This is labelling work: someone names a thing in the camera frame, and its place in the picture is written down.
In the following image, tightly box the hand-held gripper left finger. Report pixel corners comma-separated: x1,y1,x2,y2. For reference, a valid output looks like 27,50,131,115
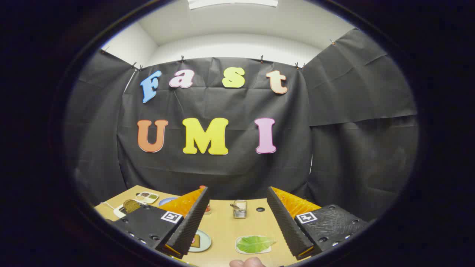
111,187,210,259

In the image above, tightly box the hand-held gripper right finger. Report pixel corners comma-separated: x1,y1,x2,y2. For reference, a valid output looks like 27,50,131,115
266,187,368,260

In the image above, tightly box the green lettuce leaf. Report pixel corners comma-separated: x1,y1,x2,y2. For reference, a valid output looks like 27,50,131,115
236,236,277,253

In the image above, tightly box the clear plastic water bottle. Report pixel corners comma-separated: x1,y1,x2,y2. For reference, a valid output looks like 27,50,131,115
199,185,212,215

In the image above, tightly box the pale green plate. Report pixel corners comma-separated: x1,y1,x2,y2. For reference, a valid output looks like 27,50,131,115
187,229,212,253

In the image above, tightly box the white seasoning tray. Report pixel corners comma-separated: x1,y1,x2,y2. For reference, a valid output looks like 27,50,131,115
135,191,159,204

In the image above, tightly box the white square plate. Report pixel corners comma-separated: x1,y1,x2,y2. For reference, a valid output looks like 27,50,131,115
235,235,272,255

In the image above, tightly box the white toaster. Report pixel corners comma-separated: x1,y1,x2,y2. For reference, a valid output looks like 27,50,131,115
113,200,146,218

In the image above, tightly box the ceiling light panel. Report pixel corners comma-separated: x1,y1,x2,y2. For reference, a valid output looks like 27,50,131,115
187,0,279,10

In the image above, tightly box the metal wire utensil holder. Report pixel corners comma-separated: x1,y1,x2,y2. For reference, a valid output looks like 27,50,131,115
230,200,248,219

